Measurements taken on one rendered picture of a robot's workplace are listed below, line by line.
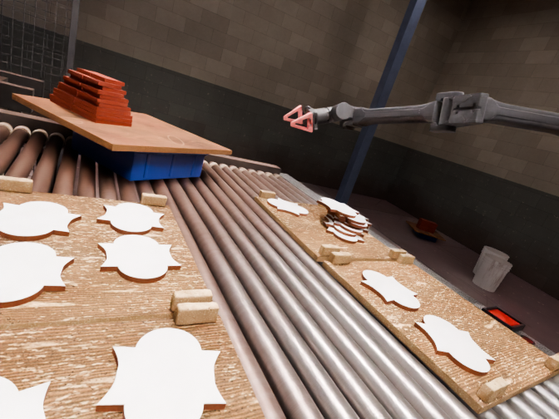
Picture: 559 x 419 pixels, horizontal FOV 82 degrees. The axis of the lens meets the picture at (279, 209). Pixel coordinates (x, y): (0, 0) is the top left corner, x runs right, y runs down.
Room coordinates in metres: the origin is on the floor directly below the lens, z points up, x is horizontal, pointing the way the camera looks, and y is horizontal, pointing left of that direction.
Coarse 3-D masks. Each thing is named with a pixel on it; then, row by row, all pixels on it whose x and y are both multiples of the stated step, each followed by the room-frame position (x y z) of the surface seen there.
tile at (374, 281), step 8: (368, 272) 0.73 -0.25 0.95; (376, 272) 0.75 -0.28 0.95; (368, 280) 0.68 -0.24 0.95; (376, 280) 0.70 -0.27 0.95; (384, 280) 0.71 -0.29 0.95; (392, 280) 0.73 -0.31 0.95; (376, 288) 0.65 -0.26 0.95; (384, 288) 0.67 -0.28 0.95; (392, 288) 0.68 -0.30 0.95; (400, 288) 0.69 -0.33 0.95; (384, 296) 0.63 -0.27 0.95; (392, 296) 0.64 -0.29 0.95; (400, 296) 0.66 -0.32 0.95; (408, 296) 0.67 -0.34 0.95; (416, 296) 0.70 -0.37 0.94; (400, 304) 0.62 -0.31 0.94; (408, 304) 0.63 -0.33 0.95; (416, 304) 0.64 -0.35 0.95
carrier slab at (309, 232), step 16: (272, 208) 1.02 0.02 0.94; (304, 208) 1.14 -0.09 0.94; (320, 208) 1.21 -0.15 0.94; (288, 224) 0.91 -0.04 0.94; (304, 224) 0.96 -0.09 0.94; (320, 224) 1.01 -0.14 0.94; (304, 240) 0.83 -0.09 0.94; (320, 240) 0.87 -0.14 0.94; (336, 240) 0.91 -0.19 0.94; (368, 240) 1.01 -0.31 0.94; (320, 256) 0.76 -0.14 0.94; (352, 256) 0.82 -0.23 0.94; (368, 256) 0.86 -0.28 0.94; (384, 256) 0.91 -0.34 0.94
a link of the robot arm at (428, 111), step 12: (444, 96) 1.01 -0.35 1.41; (360, 108) 1.23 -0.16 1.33; (384, 108) 1.15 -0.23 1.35; (396, 108) 1.11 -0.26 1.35; (408, 108) 1.08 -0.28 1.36; (420, 108) 1.05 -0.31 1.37; (432, 108) 1.02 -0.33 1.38; (360, 120) 1.22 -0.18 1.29; (372, 120) 1.18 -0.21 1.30; (384, 120) 1.14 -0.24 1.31; (396, 120) 1.11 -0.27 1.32; (408, 120) 1.07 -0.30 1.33; (420, 120) 1.04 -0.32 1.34; (432, 120) 1.01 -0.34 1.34; (444, 132) 1.01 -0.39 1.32
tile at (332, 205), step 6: (324, 198) 1.09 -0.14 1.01; (324, 204) 1.02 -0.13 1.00; (330, 204) 1.03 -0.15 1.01; (336, 204) 1.06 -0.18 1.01; (342, 204) 1.09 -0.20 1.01; (330, 210) 0.98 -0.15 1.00; (336, 210) 0.99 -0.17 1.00; (342, 210) 1.00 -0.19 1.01; (348, 210) 1.02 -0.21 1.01; (354, 210) 1.05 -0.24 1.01; (348, 216) 0.98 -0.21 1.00; (354, 216) 0.99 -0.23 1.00
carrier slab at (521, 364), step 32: (352, 288) 0.65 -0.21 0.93; (416, 288) 0.75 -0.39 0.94; (448, 288) 0.82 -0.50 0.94; (384, 320) 0.56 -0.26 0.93; (416, 320) 0.59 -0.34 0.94; (448, 320) 0.64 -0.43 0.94; (480, 320) 0.69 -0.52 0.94; (416, 352) 0.50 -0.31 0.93; (512, 352) 0.59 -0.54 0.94; (448, 384) 0.44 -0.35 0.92; (480, 384) 0.45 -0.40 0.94; (512, 384) 0.48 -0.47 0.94
